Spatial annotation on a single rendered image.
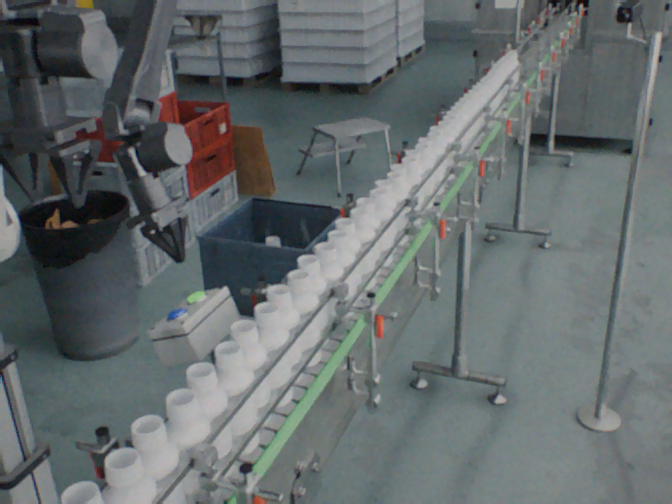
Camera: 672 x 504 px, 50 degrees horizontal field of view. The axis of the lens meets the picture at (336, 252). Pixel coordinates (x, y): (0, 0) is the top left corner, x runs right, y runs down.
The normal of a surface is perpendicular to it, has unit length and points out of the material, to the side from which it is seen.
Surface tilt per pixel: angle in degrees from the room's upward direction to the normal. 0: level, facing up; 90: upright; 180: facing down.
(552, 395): 0
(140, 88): 99
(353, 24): 90
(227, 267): 90
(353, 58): 89
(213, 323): 70
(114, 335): 94
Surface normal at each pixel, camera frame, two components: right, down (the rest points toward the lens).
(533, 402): -0.04, -0.91
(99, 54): 0.94, 0.12
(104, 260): 0.68, 0.34
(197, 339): 0.86, -0.19
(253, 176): -0.33, 0.54
